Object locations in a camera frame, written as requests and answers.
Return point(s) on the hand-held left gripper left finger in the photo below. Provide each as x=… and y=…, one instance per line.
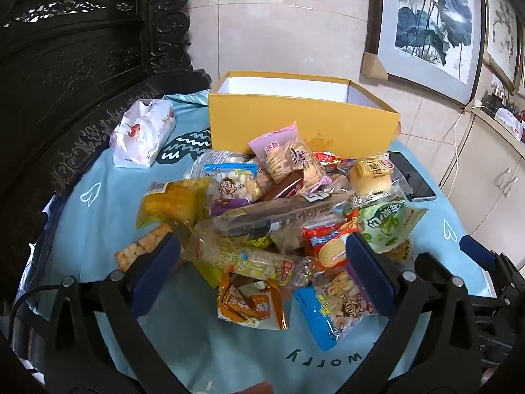
x=158, y=273

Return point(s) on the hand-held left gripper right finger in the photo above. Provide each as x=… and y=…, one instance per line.
x=369, y=279

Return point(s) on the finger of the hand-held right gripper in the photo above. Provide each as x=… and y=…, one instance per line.
x=430, y=264
x=475, y=250

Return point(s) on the clear puffed rice bar packet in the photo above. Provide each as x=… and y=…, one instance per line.
x=246, y=258

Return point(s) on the yellow cardboard box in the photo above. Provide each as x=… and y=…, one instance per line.
x=287, y=123

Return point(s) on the golden rice cracker bar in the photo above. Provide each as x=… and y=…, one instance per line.
x=139, y=246

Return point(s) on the blue cartoon ball biscuit packet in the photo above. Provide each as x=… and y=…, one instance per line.
x=332, y=316

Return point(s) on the green white snack packet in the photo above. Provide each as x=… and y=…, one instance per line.
x=385, y=225

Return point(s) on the yellow chips packet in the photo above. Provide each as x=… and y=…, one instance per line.
x=176, y=203

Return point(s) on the light blue printed tablecloth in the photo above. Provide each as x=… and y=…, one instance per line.
x=102, y=221

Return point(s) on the black smartphone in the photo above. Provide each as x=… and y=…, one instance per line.
x=414, y=180

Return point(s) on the white cabinet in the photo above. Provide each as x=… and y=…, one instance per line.
x=484, y=164

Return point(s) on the bread bun packet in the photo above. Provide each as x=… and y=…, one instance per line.
x=373, y=178

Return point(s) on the yellow black snack packet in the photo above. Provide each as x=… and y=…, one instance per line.
x=256, y=241

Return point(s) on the long clear brown bar packet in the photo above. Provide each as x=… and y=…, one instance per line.
x=287, y=213

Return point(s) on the blue purple ball biscuit packet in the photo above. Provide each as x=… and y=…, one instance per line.
x=233, y=188

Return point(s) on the red orange snack packet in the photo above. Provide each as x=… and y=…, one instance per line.
x=332, y=160

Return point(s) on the brown chocolate wafer packet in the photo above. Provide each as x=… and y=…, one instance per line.
x=283, y=186

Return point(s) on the white floral tissue pack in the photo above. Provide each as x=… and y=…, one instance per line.
x=139, y=135

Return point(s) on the cluster of small dark items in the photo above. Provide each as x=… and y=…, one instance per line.
x=504, y=111

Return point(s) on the pink cracker packet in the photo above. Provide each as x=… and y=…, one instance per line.
x=283, y=156

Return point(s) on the cardboard corner protector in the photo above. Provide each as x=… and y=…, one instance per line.
x=374, y=65

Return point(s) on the small framed ink painting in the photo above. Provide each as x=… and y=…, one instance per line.
x=502, y=28

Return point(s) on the large framed lotus painting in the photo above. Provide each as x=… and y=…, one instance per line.
x=426, y=28

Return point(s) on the dark carved wooden furniture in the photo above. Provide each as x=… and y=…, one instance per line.
x=82, y=49

